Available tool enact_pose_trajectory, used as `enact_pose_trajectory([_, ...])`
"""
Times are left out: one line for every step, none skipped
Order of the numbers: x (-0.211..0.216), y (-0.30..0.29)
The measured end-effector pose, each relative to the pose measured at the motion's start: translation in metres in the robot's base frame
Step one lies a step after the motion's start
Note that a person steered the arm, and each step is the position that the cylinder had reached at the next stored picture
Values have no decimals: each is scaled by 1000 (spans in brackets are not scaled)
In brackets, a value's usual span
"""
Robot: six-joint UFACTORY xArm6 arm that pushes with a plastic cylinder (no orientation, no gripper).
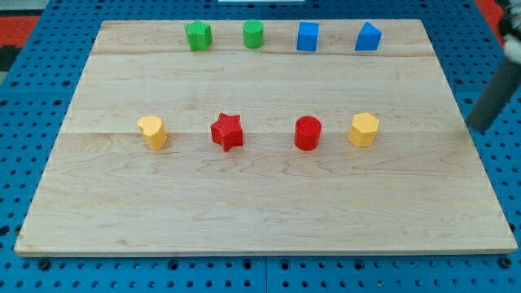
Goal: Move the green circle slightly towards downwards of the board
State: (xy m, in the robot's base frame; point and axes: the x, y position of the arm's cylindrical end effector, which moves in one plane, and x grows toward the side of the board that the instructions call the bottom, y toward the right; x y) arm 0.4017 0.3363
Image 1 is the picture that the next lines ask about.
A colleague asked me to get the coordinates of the robot arm end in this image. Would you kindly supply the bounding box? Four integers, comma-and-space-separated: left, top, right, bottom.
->
495, 0, 520, 63

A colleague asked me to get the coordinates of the wooden board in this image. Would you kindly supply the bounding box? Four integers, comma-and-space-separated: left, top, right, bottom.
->
15, 20, 517, 257

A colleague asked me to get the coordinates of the red star block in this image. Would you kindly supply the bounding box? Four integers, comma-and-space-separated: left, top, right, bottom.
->
210, 112, 243, 151

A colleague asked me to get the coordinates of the red cylinder block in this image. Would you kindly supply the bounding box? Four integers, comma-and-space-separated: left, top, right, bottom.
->
294, 116, 322, 151

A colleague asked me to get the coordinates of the yellow hexagon block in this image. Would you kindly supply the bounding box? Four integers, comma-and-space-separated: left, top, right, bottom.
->
348, 112, 379, 147

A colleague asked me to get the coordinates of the yellow heart block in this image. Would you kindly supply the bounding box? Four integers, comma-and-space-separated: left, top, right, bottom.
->
137, 116, 168, 151

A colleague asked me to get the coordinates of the green cylinder block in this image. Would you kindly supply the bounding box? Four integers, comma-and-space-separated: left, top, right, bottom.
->
243, 20, 264, 49

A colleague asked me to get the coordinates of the blue cube block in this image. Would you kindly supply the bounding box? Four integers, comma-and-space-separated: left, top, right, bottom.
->
296, 22, 320, 52

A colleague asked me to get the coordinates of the blue perforated table panel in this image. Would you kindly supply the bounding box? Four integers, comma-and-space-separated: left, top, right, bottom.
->
1, 0, 520, 292

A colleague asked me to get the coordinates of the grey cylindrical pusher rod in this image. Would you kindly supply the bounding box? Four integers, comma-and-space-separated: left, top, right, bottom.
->
466, 57, 520, 132

